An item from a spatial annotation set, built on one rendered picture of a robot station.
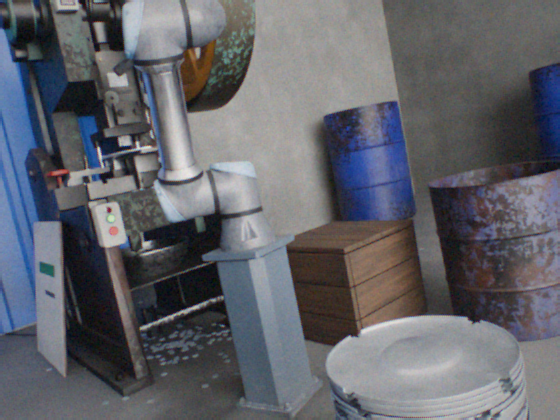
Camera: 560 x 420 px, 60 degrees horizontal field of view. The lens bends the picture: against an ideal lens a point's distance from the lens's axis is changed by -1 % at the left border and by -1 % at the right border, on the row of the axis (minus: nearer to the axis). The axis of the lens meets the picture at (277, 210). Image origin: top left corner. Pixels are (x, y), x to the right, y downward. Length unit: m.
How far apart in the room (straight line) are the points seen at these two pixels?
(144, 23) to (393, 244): 1.07
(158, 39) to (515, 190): 1.01
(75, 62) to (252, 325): 1.12
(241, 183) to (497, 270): 0.78
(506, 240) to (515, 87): 3.05
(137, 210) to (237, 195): 0.59
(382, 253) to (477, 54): 3.16
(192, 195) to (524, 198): 0.90
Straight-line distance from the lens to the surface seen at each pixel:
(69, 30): 1.95
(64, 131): 2.17
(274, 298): 1.30
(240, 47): 1.99
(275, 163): 3.88
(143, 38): 1.15
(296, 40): 4.27
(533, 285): 1.58
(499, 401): 0.74
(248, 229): 1.28
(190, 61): 2.23
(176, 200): 1.26
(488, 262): 1.55
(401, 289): 1.78
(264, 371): 1.37
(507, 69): 4.51
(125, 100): 1.99
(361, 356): 0.84
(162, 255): 1.91
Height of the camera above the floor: 0.68
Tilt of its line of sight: 7 degrees down
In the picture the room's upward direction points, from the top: 11 degrees counter-clockwise
